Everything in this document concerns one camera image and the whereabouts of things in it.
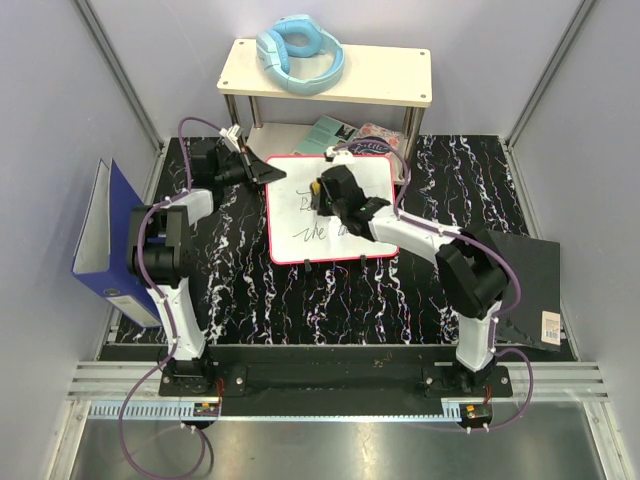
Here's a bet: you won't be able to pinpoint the black notebook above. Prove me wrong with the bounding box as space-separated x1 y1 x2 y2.
490 231 561 352

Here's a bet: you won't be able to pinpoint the white two-tier shelf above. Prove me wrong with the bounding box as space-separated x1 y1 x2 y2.
217 38 432 160

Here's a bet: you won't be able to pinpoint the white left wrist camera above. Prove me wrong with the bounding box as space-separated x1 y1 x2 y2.
219 124 243 152

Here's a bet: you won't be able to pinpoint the Little Women floral book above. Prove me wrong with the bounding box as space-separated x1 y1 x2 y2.
348 123 406 155

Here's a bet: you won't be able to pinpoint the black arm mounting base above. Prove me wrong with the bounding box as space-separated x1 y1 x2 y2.
159 345 514 421

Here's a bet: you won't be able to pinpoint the grey slotted cable duct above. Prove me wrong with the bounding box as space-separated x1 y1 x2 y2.
88 400 221 421

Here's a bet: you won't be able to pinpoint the pink framed whiteboard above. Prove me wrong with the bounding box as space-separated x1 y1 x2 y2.
266 155 399 265

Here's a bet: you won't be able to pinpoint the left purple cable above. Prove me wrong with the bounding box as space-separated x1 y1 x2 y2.
118 117 231 480

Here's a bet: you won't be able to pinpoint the light blue headphones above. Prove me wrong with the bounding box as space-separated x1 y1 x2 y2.
255 14 345 96

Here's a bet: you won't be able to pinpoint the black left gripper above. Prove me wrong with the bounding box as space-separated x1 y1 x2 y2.
215 148 286 192

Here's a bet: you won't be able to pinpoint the teal paperback book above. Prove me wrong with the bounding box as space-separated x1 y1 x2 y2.
292 116 358 155

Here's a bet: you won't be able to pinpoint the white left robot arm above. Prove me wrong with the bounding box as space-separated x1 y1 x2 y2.
126 139 286 396

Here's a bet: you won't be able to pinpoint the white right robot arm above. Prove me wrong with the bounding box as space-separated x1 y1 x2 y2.
310 165 522 397

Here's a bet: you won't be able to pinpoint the blue ring binder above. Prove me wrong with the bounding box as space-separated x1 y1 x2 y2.
71 160 161 328

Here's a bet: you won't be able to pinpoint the yellow whiteboard eraser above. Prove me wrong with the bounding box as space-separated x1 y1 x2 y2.
310 181 322 202

